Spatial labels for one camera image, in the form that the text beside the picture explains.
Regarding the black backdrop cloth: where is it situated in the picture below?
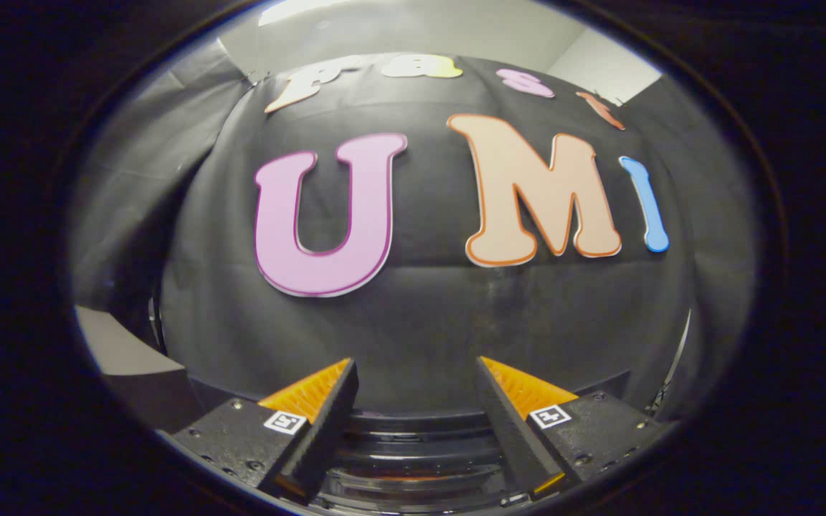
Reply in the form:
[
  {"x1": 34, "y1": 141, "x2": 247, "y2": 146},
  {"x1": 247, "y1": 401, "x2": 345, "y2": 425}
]
[{"x1": 69, "y1": 39, "x2": 758, "y2": 416}]

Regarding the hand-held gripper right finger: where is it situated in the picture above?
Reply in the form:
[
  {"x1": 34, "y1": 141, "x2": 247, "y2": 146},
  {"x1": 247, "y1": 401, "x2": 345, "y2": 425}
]
[{"x1": 475, "y1": 356, "x2": 665, "y2": 499}]

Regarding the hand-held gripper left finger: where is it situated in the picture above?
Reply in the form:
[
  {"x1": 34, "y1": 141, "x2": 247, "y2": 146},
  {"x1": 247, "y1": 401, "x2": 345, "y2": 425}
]
[{"x1": 169, "y1": 358, "x2": 359, "y2": 504}]

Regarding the beige cabinet with dark frame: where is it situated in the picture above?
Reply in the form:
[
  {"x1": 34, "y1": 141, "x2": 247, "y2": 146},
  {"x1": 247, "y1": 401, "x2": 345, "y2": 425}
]
[{"x1": 75, "y1": 305, "x2": 207, "y2": 432}]

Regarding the thin metal backdrop stand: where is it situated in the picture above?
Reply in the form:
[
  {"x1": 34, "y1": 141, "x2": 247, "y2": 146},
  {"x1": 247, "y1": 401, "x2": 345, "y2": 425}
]
[
  {"x1": 646, "y1": 308, "x2": 693, "y2": 418},
  {"x1": 148, "y1": 296, "x2": 168, "y2": 353}
]

